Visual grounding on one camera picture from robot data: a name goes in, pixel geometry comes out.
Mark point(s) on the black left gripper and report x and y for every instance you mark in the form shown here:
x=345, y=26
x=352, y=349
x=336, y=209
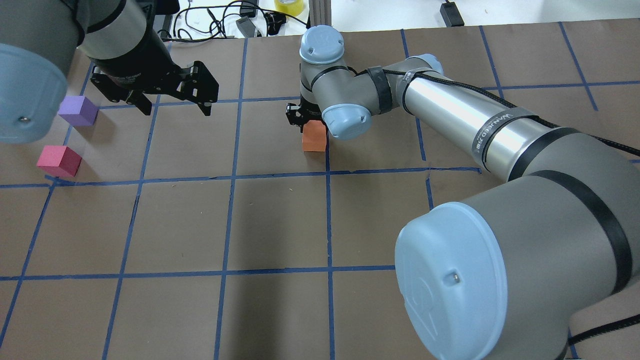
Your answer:
x=141, y=65

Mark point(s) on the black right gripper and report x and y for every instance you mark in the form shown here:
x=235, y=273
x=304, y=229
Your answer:
x=296, y=115

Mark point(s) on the orange foam cube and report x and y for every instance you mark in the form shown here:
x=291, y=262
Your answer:
x=314, y=136

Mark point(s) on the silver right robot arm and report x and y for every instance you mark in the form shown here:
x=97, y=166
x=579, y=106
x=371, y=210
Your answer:
x=497, y=275

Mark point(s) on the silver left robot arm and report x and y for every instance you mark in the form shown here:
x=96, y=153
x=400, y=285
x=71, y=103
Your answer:
x=38, y=39

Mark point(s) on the purple foam cube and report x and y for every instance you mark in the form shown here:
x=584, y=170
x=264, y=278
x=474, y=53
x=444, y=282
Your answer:
x=78, y=110

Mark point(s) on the yellow tape roll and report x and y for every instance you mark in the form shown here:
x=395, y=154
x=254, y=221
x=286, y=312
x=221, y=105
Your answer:
x=290, y=7

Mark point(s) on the red foam cube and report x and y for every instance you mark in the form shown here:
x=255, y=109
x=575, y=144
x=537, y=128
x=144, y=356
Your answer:
x=59, y=161

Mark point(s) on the black power adapter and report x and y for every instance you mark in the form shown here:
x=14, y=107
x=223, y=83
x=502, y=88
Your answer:
x=451, y=14

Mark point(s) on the aluminium frame post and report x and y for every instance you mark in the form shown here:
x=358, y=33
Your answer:
x=320, y=13

